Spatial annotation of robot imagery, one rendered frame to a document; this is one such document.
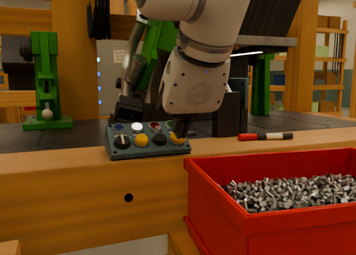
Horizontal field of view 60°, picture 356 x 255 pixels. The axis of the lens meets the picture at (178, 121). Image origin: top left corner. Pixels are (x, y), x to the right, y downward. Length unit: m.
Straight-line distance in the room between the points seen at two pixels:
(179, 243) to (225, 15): 0.33
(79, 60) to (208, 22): 0.77
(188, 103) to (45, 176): 0.26
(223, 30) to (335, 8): 11.81
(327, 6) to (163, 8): 12.10
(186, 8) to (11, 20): 0.92
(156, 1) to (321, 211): 0.28
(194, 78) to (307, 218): 0.25
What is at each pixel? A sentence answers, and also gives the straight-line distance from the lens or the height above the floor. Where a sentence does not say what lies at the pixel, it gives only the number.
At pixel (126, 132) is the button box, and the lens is 0.58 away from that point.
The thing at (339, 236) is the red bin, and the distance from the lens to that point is 0.37.
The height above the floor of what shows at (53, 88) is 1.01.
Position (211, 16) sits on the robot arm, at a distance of 0.40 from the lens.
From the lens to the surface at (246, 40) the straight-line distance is 0.68.
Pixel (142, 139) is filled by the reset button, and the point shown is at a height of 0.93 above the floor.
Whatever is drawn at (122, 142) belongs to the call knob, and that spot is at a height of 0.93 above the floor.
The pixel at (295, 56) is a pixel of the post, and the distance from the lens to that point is 1.52.
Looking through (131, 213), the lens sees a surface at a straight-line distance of 0.58.
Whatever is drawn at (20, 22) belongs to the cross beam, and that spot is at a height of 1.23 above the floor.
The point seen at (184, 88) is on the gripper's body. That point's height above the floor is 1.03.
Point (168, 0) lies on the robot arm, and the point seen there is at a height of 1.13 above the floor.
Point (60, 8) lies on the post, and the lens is 1.14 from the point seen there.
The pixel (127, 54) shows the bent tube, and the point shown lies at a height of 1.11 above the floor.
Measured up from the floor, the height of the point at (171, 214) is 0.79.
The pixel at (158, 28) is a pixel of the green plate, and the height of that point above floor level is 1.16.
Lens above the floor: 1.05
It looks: 8 degrees down
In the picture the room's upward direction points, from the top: straight up
